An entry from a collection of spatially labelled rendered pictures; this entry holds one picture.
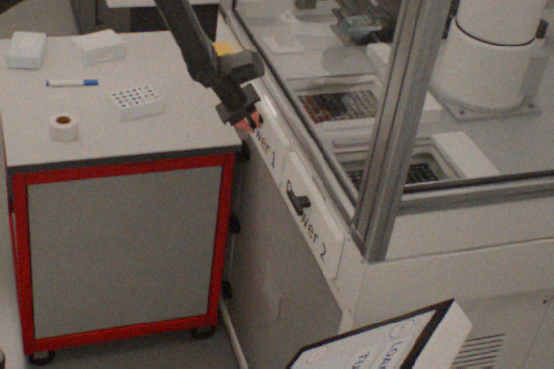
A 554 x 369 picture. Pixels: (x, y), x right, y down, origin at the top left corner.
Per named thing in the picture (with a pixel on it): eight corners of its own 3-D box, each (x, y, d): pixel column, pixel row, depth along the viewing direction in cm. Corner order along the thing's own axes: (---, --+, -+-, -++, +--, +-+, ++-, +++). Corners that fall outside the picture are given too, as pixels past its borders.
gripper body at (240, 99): (263, 102, 190) (248, 80, 185) (226, 127, 191) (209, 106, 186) (254, 87, 195) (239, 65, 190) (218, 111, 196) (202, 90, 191)
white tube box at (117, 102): (120, 121, 219) (120, 109, 217) (106, 105, 225) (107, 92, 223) (162, 111, 225) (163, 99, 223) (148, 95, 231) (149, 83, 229)
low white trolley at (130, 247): (21, 380, 241) (7, 165, 200) (6, 235, 290) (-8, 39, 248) (218, 347, 258) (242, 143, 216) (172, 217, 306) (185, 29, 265)
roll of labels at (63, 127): (75, 124, 216) (75, 110, 214) (80, 138, 211) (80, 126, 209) (47, 127, 214) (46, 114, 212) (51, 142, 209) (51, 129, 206)
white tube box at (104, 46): (85, 66, 240) (85, 50, 237) (71, 53, 246) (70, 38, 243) (125, 56, 247) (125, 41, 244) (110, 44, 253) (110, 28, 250)
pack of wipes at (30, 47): (41, 70, 236) (40, 56, 234) (5, 68, 235) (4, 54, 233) (47, 45, 249) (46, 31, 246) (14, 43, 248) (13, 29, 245)
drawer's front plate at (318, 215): (327, 280, 169) (336, 238, 163) (280, 190, 192) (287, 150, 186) (335, 279, 169) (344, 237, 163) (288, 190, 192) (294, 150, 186)
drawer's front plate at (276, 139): (277, 184, 194) (283, 144, 187) (240, 114, 216) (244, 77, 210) (284, 183, 194) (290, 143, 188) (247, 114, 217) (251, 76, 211)
